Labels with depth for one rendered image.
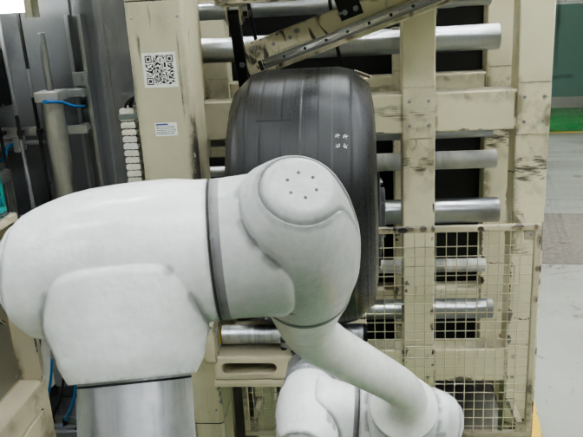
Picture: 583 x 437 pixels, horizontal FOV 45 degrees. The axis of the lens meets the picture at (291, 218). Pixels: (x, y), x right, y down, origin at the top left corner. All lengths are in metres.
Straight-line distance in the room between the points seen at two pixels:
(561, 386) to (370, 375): 2.40
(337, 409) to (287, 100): 0.65
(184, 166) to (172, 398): 1.03
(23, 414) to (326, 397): 0.68
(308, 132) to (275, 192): 0.84
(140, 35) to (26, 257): 1.01
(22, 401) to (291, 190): 1.07
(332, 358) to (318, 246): 0.30
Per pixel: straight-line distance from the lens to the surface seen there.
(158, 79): 1.58
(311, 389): 1.13
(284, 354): 1.63
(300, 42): 1.92
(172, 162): 1.60
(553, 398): 3.19
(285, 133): 1.40
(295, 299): 0.63
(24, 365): 1.61
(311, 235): 0.56
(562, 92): 10.61
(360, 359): 0.89
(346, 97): 1.45
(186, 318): 0.60
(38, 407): 1.60
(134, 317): 0.59
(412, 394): 1.00
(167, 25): 1.56
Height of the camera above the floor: 1.64
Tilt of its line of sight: 17 degrees down
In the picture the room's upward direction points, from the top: 3 degrees counter-clockwise
